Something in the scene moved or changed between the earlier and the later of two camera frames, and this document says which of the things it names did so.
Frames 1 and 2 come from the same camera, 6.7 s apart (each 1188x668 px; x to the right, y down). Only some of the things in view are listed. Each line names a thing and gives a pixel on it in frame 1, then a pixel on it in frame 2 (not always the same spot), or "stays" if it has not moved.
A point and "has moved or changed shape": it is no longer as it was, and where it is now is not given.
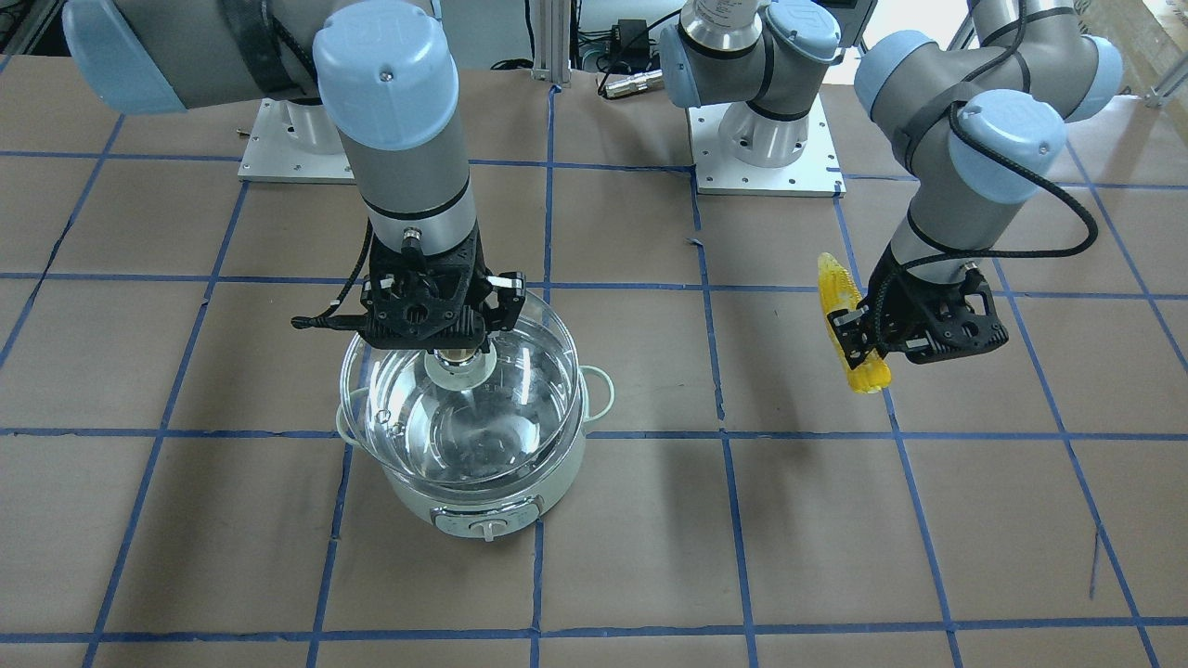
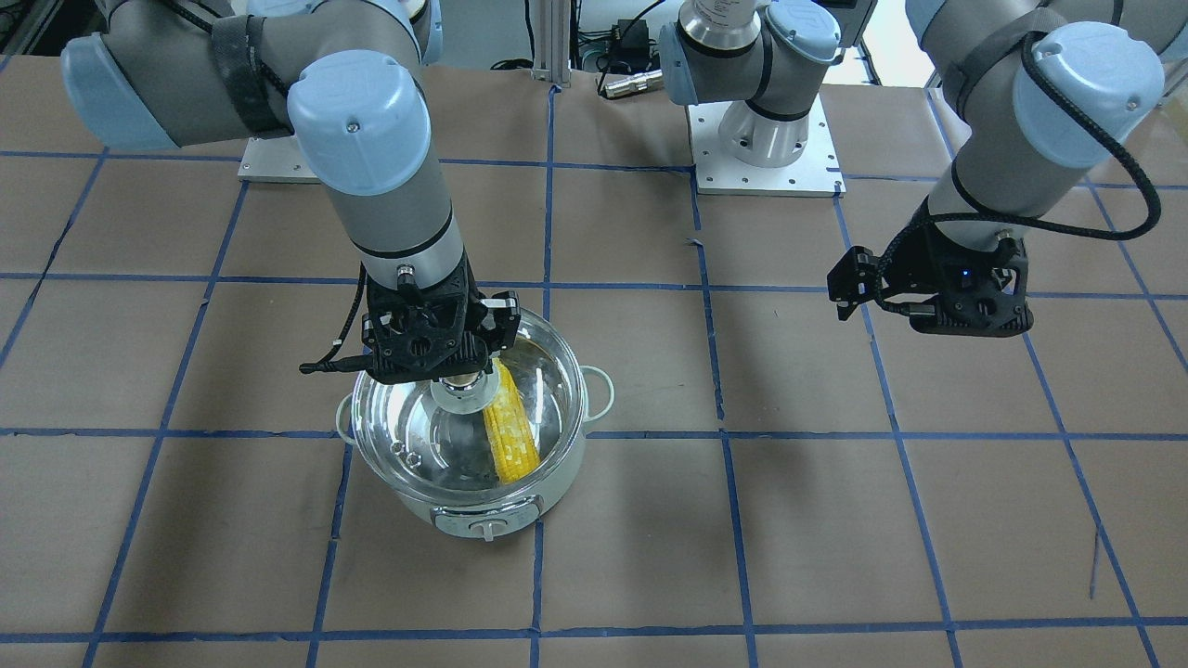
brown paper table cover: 176,492 stays
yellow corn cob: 840,292 -> 511,442
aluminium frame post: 552,42 stays
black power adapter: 631,36 stays
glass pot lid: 466,417 has moved or changed shape
